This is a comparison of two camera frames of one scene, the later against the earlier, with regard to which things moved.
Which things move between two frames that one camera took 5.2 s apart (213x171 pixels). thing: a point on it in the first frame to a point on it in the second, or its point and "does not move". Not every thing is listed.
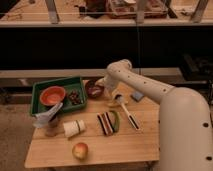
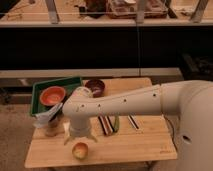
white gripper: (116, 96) to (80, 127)
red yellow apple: (80, 150) does not move
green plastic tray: (47, 94) does not move
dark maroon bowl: (93, 90) does not move
